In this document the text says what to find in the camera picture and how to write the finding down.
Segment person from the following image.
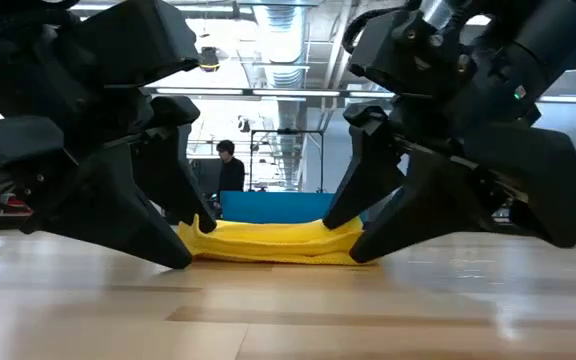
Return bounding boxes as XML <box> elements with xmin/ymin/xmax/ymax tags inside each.
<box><xmin>211</xmin><ymin>139</ymin><xmax>247</xmax><ymax>211</ymax></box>

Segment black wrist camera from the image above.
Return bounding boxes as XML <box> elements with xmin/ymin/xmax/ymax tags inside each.
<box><xmin>342</xmin><ymin>7</ymin><xmax>477</xmax><ymax>101</ymax></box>
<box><xmin>65</xmin><ymin>0</ymin><xmax>203</xmax><ymax>91</ymax></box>

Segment black ceiling dome camera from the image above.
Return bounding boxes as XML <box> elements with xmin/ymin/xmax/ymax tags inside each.
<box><xmin>197</xmin><ymin>45</ymin><xmax>221</xmax><ymax>74</ymax></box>

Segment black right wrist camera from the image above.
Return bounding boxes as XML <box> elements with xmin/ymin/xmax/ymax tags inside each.
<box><xmin>342</xmin><ymin>7</ymin><xmax>477</xmax><ymax>101</ymax></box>

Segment silver ribbed ceiling duct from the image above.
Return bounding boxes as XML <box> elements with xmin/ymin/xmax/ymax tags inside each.
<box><xmin>251</xmin><ymin>3</ymin><xmax>310</xmax><ymax>91</ymax></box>

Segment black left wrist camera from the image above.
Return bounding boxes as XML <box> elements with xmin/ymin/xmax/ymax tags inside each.
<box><xmin>65</xmin><ymin>0</ymin><xmax>203</xmax><ymax>91</ymax></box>

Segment red storage bins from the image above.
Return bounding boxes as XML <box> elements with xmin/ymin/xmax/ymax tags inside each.
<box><xmin>0</xmin><ymin>196</ymin><xmax>33</xmax><ymax>217</ymax></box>

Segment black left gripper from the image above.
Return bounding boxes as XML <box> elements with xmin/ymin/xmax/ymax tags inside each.
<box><xmin>0</xmin><ymin>9</ymin><xmax>194</xmax><ymax>271</ymax></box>

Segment yellow microfiber towel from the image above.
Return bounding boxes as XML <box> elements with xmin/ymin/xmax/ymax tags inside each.
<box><xmin>176</xmin><ymin>213</ymin><xmax>369</xmax><ymax>266</ymax></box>

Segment blue plastic basket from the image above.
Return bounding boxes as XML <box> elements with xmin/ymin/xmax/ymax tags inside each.
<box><xmin>219</xmin><ymin>190</ymin><xmax>369</xmax><ymax>225</ymax></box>

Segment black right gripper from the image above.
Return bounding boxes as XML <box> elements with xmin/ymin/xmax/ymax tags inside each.
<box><xmin>349</xmin><ymin>64</ymin><xmax>576</xmax><ymax>265</ymax></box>

